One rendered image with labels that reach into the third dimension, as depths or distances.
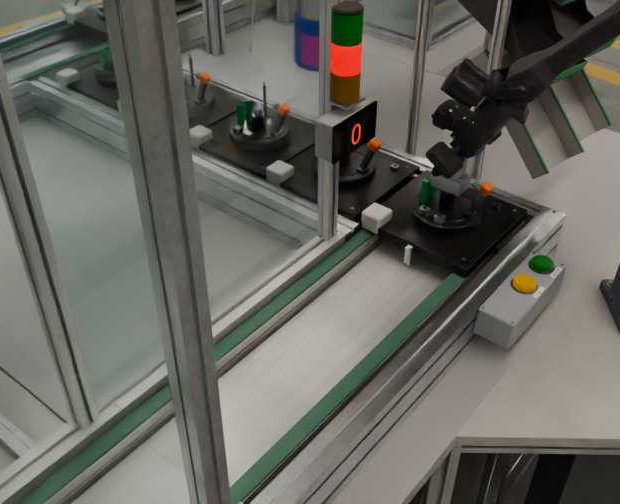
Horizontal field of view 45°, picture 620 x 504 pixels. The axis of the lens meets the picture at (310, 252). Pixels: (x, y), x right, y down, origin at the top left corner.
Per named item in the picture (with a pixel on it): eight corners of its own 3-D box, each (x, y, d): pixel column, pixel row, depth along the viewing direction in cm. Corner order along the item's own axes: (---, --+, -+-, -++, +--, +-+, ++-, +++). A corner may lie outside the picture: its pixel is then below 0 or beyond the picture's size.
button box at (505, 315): (560, 288, 141) (567, 263, 137) (508, 351, 128) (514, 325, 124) (526, 273, 144) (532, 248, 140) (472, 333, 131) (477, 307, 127)
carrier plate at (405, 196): (526, 218, 150) (528, 209, 149) (466, 277, 135) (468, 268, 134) (425, 176, 162) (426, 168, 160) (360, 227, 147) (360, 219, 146)
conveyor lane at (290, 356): (517, 252, 156) (526, 213, 149) (242, 539, 105) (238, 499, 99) (404, 203, 170) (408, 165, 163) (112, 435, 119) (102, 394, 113)
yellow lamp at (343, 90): (365, 97, 124) (367, 69, 121) (347, 108, 121) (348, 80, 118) (341, 88, 126) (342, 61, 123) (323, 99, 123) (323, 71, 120)
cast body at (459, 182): (470, 187, 143) (474, 155, 138) (458, 197, 140) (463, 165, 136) (432, 172, 147) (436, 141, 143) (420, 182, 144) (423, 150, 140)
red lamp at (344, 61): (367, 69, 121) (368, 40, 118) (348, 79, 118) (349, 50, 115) (342, 61, 123) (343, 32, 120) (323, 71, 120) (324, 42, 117)
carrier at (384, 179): (419, 174, 163) (425, 123, 155) (354, 225, 148) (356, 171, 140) (332, 139, 174) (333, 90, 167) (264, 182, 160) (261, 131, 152)
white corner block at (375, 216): (392, 226, 148) (393, 209, 145) (378, 236, 145) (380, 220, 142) (372, 217, 150) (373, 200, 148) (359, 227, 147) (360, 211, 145)
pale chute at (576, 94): (596, 131, 170) (612, 124, 166) (563, 151, 163) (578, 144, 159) (540, 22, 169) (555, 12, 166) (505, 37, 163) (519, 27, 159)
